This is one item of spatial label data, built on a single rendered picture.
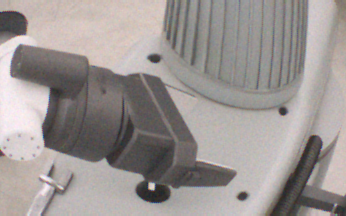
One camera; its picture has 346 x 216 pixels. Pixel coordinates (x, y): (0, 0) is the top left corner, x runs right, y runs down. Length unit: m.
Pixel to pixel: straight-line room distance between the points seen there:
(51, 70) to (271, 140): 0.37
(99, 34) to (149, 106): 3.26
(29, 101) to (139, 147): 0.15
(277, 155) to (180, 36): 0.18
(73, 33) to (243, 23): 3.20
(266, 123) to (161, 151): 0.23
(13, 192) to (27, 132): 2.64
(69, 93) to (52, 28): 3.44
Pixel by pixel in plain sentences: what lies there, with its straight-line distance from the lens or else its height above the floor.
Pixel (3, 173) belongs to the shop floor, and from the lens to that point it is 3.42.
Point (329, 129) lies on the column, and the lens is 1.52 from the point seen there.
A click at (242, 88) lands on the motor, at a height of 1.92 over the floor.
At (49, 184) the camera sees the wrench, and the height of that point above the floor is 1.90.
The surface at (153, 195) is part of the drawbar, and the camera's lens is 0.92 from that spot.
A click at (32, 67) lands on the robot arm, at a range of 0.70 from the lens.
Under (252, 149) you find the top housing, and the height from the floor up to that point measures 1.89.
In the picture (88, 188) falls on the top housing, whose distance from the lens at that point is 0.92.
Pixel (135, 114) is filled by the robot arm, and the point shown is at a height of 2.03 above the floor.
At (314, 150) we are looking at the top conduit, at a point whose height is 1.81.
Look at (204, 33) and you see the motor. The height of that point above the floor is 1.98.
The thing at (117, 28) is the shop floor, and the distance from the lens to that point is 4.11.
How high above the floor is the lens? 2.59
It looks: 44 degrees down
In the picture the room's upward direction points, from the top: 7 degrees clockwise
